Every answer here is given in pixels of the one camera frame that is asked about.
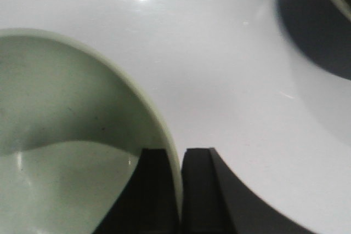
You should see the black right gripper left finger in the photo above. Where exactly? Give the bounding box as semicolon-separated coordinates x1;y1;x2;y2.
94;149;179;234

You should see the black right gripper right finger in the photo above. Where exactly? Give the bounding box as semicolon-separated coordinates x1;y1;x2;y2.
181;148;310;234

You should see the green bowl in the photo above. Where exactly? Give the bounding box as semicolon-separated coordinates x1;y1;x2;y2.
1;28;183;233

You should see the dark blue cooking pot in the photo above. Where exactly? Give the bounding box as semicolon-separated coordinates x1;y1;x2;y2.
277;0;350;79

